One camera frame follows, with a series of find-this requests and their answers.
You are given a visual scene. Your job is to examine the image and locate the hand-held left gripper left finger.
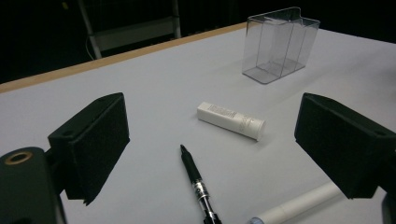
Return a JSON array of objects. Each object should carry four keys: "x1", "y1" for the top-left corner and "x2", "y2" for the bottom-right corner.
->
[{"x1": 47, "y1": 91, "x2": 131, "y2": 206}]

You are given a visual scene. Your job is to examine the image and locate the white metal stand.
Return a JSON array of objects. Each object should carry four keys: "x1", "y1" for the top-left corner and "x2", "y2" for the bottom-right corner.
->
[{"x1": 77, "y1": 0, "x2": 182, "y2": 60}]

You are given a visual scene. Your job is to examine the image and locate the white cable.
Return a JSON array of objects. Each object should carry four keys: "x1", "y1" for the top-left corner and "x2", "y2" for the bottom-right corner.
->
[{"x1": 85, "y1": 35, "x2": 96, "y2": 61}]

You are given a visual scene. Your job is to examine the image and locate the white tube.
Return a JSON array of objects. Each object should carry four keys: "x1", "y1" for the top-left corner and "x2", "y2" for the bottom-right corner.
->
[
  {"x1": 196, "y1": 101, "x2": 266, "y2": 142},
  {"x1": 247, "y1": 181, "x2": 347, "y2": 224}
]

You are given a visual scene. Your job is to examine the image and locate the black pen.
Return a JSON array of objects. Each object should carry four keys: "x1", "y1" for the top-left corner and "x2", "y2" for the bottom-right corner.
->
[{"x1": 179, "y1": 144, "x2": 222, "y2": 224}]

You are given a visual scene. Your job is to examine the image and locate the clear plastic container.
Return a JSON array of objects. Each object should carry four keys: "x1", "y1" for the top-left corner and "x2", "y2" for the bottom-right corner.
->
[{"x1": 241, "y1": 7, "x2": 321, "y2": 85}]

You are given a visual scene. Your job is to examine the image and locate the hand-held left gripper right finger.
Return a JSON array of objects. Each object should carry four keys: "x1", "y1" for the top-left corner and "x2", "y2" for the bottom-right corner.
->
[{"x1": 293, "y1": 91, "x2": 396, "y2": 200}]

